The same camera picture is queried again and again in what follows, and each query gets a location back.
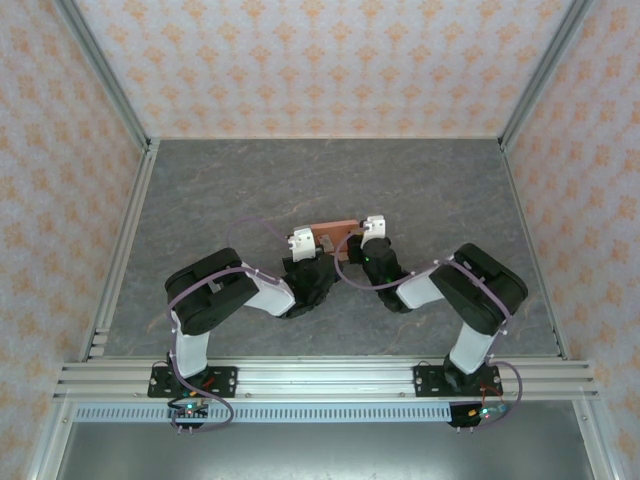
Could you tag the orange cardboard paper box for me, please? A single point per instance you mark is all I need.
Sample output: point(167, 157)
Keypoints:
point(337, 230)

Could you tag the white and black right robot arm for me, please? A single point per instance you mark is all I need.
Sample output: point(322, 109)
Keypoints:
point(470, 350)

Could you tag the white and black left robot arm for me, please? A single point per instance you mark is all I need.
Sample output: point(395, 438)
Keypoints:
point(190, 350)

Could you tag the grey metal sheet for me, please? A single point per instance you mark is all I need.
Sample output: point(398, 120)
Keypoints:
point(320, 452)

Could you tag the aluminium mounting rail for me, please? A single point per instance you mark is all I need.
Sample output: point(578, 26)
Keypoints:
point(325, 382)

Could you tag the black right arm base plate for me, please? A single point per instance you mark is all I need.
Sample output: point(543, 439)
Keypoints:
point(427, 381)

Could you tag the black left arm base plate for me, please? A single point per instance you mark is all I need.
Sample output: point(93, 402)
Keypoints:
point(222, 382)

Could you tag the aluminium side rail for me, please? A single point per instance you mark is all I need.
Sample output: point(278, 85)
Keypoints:
point(127, 240)
point(537, 250)

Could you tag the aluminium frame post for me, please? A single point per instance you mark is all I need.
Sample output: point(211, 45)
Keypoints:
point(545, 75)
point(105, 75)

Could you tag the aluminium frame leg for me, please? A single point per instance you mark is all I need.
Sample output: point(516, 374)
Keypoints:
point(597, 445)
point(47, 445)

